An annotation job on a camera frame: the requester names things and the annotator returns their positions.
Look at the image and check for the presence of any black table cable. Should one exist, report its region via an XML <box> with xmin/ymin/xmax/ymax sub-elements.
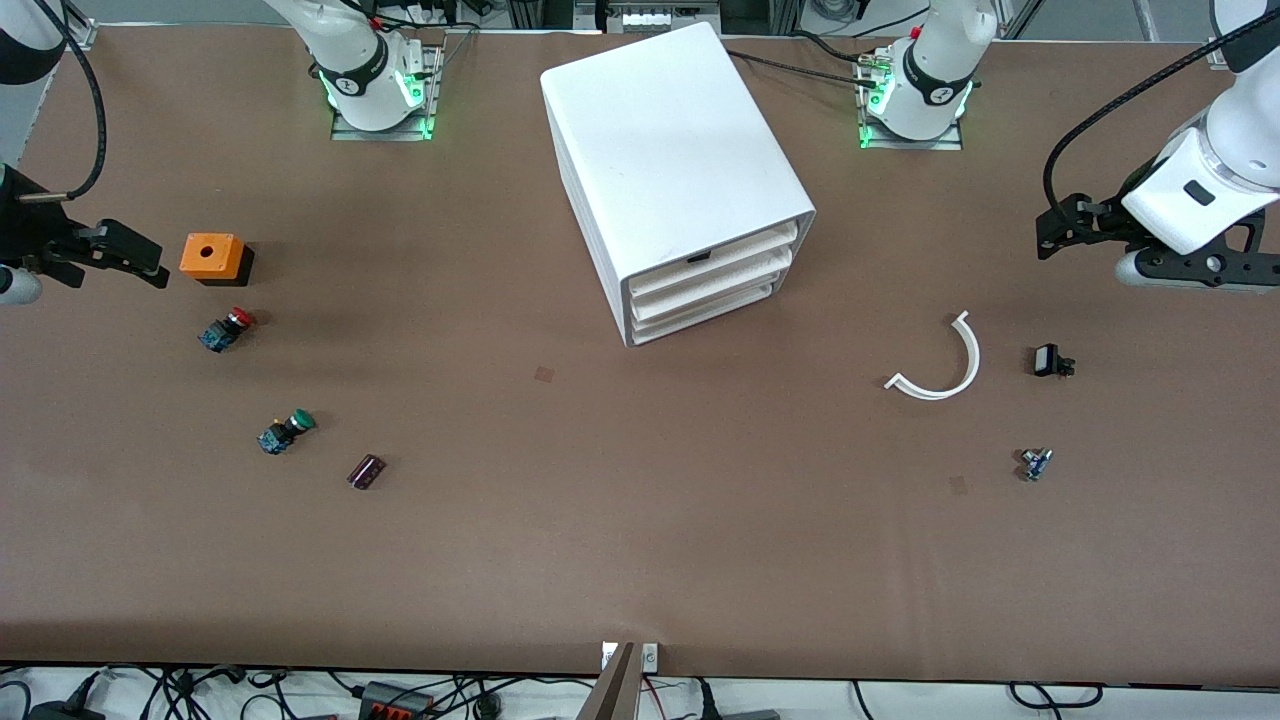
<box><xmin>725</xmin><ymin>47</ymin><xmax>886</xmax><ymax>89</ymax></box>
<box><xmin>785</xmin><ymin>30</ymin><xmax>881</xmax><ymax>66</ymax></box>

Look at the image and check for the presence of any white drawer cabinet shell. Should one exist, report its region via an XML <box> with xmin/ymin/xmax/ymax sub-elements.
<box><xmin>540</xmin><ymin>22</ymin><xmax>816</xmax><ymax>348</ymax></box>

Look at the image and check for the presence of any white plastic drawer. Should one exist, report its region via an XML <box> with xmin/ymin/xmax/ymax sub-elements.
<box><xmin>630</xmin><ymin>248</ymin><xmax>795</xmax><ymax>322</ymax></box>
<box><xmin>627</xmin><ymin>222</ymin><xmax>801</xmax><ymax>298</ymax></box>
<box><xmin>633</xmin><ymin>272</ymin><xmax>779</xmax><ymax>346</ymax></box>

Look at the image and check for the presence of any red push button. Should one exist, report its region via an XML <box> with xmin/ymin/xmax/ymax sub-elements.
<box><xmin>197</xmin><ymin>307</ymin><xmax>257</xmax><ymax>353</ymax></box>

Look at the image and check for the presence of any orange button enclosure box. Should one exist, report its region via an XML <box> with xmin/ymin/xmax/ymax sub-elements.
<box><xmin>180</xmin><ymin>233</ymin><xmax>255</xmax><ymax>288</ymax></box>

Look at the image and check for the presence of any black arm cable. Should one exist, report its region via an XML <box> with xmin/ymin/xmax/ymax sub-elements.
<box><xmin>35</xmin><ymin>0</ymin><xmax>108</xmax><ymax>203</ymax></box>
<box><xmin>1043</xmin><ymin>8</ymin><xmax>1280</xmax><ymax>216</ymax></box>

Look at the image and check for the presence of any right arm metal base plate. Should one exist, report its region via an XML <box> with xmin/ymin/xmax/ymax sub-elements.
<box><xmin>330</xmin><ymin>42</ymin><xmax>443</xmax><ymax>142</ymax></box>

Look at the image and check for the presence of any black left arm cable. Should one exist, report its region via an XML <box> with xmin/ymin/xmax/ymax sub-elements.
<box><xmin>1043</xmin><ymin>8</ymin><xmax>1280</xmax><ymax>216</ymax></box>

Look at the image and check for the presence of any black red power strip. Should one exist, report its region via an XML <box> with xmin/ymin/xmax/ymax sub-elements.
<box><xmin>358</xmin><ymin>682</ymin><xmax>433</xmax><ymax>720</ymax></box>

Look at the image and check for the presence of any brown wooden post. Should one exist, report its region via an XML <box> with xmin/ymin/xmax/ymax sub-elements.
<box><xmin>578</xmin><ymin>643</ymin><xmax>641</xmax><ymax>720</ymax></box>

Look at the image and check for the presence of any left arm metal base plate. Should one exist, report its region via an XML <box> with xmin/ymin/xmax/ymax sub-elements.
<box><xmin>858</xmin><ymin>50</ymin><xmax>966</xmax><ymax>151</ymax></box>

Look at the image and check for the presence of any green push button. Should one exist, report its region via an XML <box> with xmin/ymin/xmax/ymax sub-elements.
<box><xmin>257</xmin><ymin>409</ymin><xmax>317</xmax><ymax>456</ymax></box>

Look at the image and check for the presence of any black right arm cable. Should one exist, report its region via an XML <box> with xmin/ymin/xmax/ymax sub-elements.
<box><xmin>35</xmin><ymin>0</ymin><xmax>108</xmax><ymax>203</ymax></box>

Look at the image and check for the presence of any white background device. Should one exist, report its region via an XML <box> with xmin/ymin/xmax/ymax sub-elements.
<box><xmin>575</xmin><ymin>0</ymin><xmax>723</xmax><ymax>36</ymax></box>

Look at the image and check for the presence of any white curved plastic clip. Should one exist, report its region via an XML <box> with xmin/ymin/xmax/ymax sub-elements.
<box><xmin>885</xmin><ymin>310</ymin><xmax>981</xmax><ymax>401</ymax></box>

